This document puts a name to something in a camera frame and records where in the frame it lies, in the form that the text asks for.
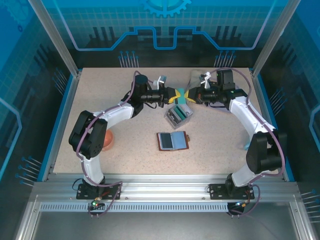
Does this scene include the teal card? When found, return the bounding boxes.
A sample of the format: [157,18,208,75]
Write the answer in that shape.
[173,105,188,120]
[174,87,188,105]

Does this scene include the brown leather card holder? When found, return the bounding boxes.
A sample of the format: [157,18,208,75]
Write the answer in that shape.
[156,130,192,152]

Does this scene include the beige cloth napkin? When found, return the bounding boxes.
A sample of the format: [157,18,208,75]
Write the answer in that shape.
[188,69,205,91]

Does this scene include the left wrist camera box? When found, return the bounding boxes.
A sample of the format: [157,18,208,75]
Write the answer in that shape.
[153,75,168,88]

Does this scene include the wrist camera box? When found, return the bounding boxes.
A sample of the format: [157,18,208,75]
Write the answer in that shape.
[153,75,168,88]
[199,71,211,89]

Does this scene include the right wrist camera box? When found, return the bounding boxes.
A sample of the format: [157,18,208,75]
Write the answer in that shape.
[199,71,211,89]

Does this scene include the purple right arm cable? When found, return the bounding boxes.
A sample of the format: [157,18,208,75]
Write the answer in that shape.
[208,67,286,218]

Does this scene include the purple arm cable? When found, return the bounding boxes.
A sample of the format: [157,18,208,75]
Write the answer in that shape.
[76,70,161,218]
[208,67,286,218]

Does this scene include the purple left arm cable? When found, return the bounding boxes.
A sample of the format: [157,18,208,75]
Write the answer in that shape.
[76,70,161,218]

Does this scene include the aluminium side rail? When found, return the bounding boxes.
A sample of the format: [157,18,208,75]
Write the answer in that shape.
[249,68,296,182]
[41,71,82,182]

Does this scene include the aluminium frame post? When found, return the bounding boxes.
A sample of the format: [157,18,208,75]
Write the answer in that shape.
[27,0,82,77]
[251,0,302,77]

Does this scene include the aluminium mounting rail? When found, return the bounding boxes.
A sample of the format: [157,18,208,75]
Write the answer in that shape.
[33,173,300,201]

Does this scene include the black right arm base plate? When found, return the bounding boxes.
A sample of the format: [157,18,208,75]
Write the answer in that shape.
[208,183,256,201]

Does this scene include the slotted grey cable duct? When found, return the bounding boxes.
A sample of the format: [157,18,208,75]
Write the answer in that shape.
[39,202,242,213]

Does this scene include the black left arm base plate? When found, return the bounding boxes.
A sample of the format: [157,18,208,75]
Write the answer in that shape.
[76,183,123,201]

